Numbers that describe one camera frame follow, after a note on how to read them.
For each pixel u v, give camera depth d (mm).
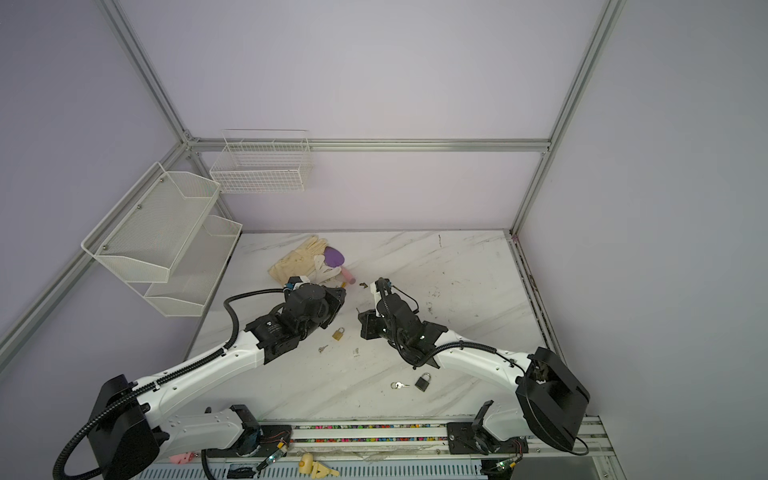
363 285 1042
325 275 1063
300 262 1107
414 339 614
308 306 584
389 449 732
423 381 826
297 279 735
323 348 901
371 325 694
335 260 1114
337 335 924
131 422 382
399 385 819
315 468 686
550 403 419
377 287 728
